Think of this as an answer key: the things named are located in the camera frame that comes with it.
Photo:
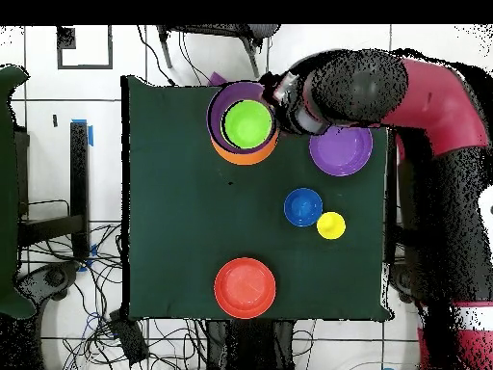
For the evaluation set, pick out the small green plastic bowl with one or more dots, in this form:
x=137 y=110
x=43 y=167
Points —
x=248 y=124

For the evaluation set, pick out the purple plastic bowl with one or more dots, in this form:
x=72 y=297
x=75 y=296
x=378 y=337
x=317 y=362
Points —
x=341 y=154
x=215 y=111

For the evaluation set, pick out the large orange plastic bowl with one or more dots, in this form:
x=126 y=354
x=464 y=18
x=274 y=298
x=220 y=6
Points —
x=246 y=160

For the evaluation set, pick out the blue plastic bowl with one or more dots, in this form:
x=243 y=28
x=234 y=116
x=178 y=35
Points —
x=303 y=207

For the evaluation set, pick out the yellow plastic cup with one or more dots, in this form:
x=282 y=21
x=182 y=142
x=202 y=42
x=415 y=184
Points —
x=331 y=226

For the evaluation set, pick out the large red plastic bowl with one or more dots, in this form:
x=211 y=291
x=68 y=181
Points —
x=245 y=288

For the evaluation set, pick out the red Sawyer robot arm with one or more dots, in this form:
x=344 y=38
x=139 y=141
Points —
x=435 y=104

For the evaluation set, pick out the small purple object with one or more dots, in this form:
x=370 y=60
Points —
x=215 y=79

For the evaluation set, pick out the grey chair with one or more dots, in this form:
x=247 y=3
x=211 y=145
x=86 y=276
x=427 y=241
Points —
x=265 y=31

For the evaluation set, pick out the dark green tablecloth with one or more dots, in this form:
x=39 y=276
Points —
x=173 y=192

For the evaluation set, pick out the black stand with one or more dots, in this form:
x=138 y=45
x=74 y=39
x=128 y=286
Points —
x=391 y=231
x=79 y=173

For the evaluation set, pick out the dark grey stand base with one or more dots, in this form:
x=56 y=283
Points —
x=50 y=277
x=398 y=281

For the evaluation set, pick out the green-clothed side table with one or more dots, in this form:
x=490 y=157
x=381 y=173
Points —
x=7 y=192

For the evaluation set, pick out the black power adapter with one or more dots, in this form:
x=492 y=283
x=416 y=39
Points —
x=129 y=335

